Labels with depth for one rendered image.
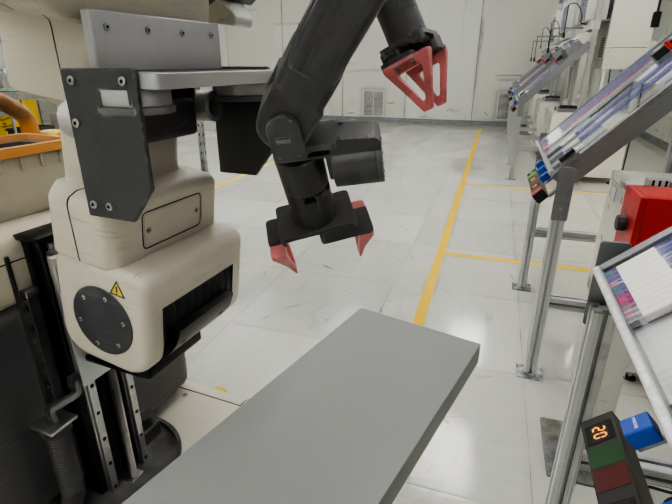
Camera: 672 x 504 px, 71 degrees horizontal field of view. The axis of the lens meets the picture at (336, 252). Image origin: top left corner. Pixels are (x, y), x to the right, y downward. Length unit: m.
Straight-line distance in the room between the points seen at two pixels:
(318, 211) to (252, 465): 0.32
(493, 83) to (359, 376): 8.37
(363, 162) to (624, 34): 4.48
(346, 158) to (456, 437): 1.17
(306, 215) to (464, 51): 8.45
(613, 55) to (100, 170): 4.63
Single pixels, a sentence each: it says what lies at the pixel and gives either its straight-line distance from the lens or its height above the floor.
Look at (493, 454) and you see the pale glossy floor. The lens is 1.54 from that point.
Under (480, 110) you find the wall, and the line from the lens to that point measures 8.99.
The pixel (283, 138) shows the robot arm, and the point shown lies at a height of 0.98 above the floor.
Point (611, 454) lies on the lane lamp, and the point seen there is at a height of 0.66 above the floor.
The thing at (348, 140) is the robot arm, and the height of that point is 0.97.
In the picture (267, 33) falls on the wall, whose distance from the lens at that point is 9.94.
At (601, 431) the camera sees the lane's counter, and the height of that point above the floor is 0.66.
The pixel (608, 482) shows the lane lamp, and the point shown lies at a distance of 0.60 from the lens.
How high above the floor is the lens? 1.05
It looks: 22 degrees down
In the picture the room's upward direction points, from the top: straight up
